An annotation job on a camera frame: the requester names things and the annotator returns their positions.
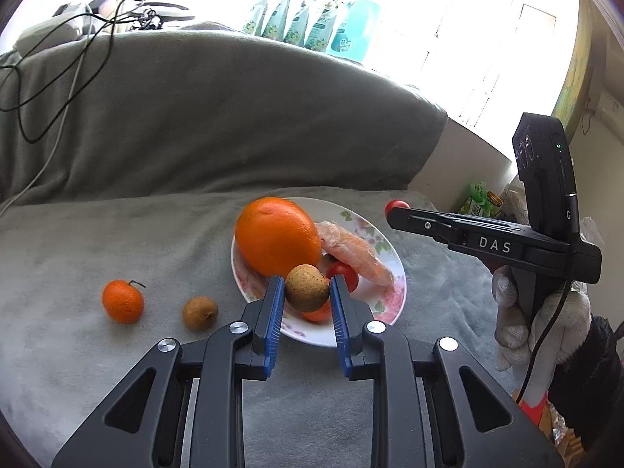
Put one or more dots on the green yellow wall picture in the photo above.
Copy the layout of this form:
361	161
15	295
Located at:
573	68

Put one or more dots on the brown longan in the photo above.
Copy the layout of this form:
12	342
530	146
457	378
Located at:
200	313
307	287

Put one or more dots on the large orange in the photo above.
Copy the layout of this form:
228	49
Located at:
275	236

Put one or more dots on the person's right hand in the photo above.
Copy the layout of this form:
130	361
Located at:
512	336

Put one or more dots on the row of teal pouches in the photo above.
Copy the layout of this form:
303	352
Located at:
317	24

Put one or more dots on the peeled pomelo segment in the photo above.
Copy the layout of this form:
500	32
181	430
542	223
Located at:
356	253

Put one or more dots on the grey covered sofa backrest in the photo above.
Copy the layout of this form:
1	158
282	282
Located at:
219	117

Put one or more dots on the grey electronic device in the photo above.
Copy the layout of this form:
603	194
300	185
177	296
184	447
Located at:
53	24

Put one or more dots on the floral white plate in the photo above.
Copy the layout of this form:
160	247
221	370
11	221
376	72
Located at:
385	302

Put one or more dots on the bright window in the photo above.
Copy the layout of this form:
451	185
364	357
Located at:
463	34

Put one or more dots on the clear plastic bag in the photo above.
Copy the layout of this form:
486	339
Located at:
517	202

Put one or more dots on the red cherry tomato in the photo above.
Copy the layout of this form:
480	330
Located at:
347	272
396	204

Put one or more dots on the person's right forearm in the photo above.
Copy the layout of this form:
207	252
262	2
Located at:
590	375

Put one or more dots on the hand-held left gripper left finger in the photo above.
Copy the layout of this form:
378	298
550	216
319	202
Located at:
275	324

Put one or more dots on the green snack packet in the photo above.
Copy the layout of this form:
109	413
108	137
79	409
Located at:
475	200

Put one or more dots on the black electronic device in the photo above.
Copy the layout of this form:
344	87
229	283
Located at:
146	12

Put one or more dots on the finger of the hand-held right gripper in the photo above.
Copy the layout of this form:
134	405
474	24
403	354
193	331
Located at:
419	222

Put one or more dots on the grey fleece blanket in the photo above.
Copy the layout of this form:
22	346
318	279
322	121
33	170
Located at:
97	375

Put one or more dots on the orange printed package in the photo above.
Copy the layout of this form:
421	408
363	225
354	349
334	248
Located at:
541	412

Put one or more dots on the small mandarin with stem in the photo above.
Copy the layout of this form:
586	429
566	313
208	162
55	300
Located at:
122	302

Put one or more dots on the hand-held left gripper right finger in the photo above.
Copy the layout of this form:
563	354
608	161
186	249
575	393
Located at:
339	324

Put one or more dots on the jar with gold lid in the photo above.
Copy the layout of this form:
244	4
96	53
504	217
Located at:
495	204

